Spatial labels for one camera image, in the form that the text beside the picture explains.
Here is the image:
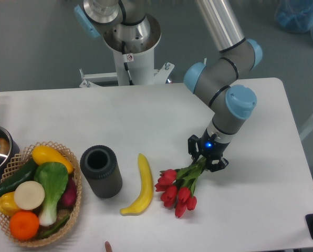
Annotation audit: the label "woven wicker basket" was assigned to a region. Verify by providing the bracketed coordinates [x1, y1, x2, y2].
[0, 141, 82, 248]

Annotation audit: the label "green bok choy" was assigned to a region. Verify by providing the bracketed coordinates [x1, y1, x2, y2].
[34, 162, 68, 226]

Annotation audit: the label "yellow banana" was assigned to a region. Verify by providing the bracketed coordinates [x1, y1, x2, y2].
[120, 153, 154, 216]

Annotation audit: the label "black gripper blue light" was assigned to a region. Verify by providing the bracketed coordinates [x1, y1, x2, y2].
[187, 130, 229, 172]

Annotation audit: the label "black cable on pedestal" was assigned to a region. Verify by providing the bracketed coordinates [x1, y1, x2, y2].
[121, 40, 134, 86]

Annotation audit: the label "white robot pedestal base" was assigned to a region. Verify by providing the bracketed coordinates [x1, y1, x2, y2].
[79, 14, 175, 88]

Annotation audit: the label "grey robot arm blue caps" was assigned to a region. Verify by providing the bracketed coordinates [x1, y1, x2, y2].
[74, 1, 263, 172]

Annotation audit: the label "yellow squash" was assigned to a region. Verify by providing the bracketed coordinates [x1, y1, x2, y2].
[32, 145, 74, 174]

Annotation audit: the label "dark grey ribbed vase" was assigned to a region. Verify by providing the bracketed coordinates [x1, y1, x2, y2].
[80, 145, 122, 198]

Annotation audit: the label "purple sweet potato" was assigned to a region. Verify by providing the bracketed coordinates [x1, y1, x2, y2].
[61, 177, 77, 207]

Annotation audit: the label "green cucumber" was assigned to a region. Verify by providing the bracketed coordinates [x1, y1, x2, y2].
[0, 158, 38, 197]

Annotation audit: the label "fingertip at bottom edge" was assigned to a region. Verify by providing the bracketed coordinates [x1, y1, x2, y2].
[105, 241, 112, 252]

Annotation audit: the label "green chili pepper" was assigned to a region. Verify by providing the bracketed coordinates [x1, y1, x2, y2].
[36, 215, 70, 239]

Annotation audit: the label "orange fruit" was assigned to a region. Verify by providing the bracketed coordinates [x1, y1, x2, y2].
[9, 211, 39, 240]

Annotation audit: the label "blue plastic bag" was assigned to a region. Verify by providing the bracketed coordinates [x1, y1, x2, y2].
[275, 1, 313, 41]

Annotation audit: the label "red tulip bouquet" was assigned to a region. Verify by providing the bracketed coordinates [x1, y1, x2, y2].
[154, 157, 206, 218]

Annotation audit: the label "yellow bell pepper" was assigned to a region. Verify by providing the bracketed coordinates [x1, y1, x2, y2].
[0, 192, 22, 217]

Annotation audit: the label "white round radish slice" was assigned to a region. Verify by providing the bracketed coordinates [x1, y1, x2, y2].
[14, 181, 45, 211]

